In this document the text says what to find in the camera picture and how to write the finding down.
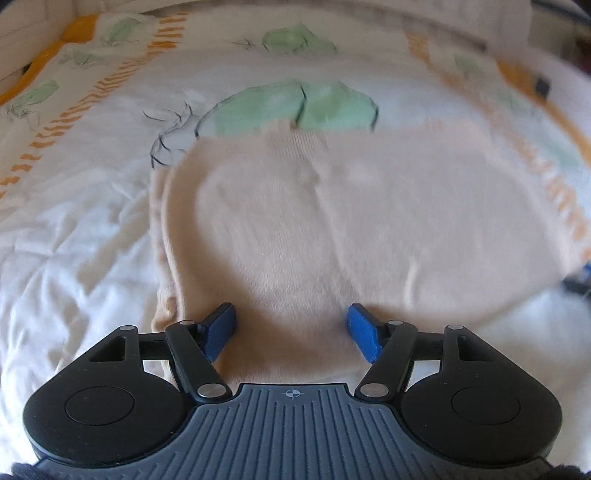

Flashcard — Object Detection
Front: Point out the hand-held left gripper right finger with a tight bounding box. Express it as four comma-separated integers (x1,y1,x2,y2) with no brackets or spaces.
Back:
346,303,500,402

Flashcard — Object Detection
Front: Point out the leaf print white blanket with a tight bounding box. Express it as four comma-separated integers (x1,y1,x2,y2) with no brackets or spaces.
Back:
0,9,591,467

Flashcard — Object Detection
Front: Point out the beige butterfly print sweater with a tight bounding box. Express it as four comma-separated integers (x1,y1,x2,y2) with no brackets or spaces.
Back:
150,124,588,385

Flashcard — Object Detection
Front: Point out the yellow bed sheet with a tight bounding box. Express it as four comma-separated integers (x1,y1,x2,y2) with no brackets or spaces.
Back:
0,14,100,107

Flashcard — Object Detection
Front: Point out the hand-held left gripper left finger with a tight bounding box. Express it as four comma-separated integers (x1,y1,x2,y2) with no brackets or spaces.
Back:
88,303,238,403

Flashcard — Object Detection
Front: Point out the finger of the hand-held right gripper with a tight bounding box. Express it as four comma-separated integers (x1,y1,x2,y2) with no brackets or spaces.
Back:
560,261,591,299

